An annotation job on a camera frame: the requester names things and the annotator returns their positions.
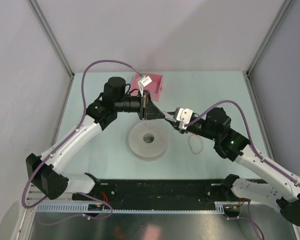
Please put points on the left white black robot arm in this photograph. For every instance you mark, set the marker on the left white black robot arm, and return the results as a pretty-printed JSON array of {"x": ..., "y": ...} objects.
[{"x": 46, "y": 171}]

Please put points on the grey slotted cable duct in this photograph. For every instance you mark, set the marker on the grey slotted cable duct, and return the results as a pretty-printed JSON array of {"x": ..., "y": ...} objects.
[{"x": 157, "y": 207}]

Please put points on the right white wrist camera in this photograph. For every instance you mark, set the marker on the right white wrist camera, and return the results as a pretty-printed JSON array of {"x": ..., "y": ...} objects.
[{"x": 182, "y": 115}]

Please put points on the aluminium corner post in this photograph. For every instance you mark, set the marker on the aluminium corner post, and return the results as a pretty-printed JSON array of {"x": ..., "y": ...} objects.
[
  {"x": 39, "y": 15},
  {"x": 270, "y": 34}
]

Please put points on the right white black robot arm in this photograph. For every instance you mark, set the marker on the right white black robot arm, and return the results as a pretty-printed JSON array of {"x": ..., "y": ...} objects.
[{"x": 281, "y": 189}]

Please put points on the pink plastic box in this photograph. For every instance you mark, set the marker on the pink plastic box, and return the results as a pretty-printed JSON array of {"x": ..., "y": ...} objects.
[{"x": 155, "y": 87}]

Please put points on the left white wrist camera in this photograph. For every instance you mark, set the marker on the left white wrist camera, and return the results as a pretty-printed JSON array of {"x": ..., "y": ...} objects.
[{"x": 142, "y": 82}]

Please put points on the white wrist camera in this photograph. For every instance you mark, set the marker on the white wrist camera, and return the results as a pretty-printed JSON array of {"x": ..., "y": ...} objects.
[
  {"x": 182, "y": 115},
  {"x": 142, "y": 82}
]

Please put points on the right aluminium corner post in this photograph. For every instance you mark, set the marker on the right aluminium corner post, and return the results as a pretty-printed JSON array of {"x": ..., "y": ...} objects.
[{"x": 270, "y": 34}]

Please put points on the white plastic spool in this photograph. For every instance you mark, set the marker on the white plastic spool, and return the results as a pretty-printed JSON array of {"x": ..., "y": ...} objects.
[{"x": 149, "y": 140}]

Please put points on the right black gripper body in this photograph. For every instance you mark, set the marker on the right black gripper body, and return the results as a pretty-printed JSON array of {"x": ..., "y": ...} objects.
[{"x": 182, "y": 131}]

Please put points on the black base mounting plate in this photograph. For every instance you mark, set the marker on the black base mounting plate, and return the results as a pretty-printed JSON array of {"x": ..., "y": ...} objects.
[{"x": 208, "y": 189}]

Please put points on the aluminium frame rail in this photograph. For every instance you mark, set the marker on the aluminium frame rail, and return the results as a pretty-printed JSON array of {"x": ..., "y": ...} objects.
[{"x": 34, "y": 194}]

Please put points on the left aluminium corner post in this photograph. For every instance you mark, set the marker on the left aluminium corner post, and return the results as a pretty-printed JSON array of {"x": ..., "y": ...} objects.
[{"x": 39, "y": 15}]

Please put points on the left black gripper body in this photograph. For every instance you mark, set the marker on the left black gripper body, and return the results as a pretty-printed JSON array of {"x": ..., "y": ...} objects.
[{"x": 143, "y": 105}]

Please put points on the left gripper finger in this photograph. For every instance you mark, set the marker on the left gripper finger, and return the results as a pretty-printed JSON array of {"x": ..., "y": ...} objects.
[
  {"x": 150, "y": 106},
  {"x": 154, "y": 115}
]

